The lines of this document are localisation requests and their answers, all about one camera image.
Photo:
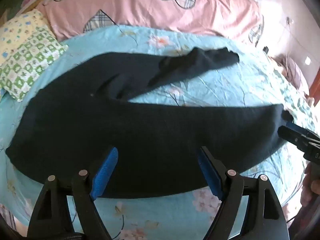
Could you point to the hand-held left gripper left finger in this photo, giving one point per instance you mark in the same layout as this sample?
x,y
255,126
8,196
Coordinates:
x,y
105,172

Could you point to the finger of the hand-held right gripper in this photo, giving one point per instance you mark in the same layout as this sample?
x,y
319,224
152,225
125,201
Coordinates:
x,y
293,126
287,135

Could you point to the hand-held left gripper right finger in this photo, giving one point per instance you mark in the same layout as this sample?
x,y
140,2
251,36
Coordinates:
x,y
210,173

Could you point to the black pants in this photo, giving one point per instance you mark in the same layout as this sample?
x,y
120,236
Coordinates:
x,y
75,120

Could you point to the person's right hand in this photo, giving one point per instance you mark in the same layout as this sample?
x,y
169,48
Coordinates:
x,y
312,187

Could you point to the wooden door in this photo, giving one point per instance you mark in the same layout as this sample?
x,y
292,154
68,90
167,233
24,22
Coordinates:
x,y
315,85

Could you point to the grey pink cloth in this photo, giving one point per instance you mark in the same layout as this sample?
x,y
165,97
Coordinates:
x,y
292,72

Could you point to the blue floral bed sheet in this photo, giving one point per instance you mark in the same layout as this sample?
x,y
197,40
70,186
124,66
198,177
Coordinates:
x,y
200,90

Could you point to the green checked pillow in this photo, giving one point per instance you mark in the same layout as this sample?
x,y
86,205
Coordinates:
x,y
30,62

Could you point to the yellow printed pillow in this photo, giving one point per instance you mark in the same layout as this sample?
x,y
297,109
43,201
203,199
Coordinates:
x,y
17,32

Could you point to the pink heart print quilt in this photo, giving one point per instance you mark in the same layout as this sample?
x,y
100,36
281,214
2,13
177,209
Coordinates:
x,y
125,2

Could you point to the white wall socket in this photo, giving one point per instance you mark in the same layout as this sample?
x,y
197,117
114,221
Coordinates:
x,y
308,60

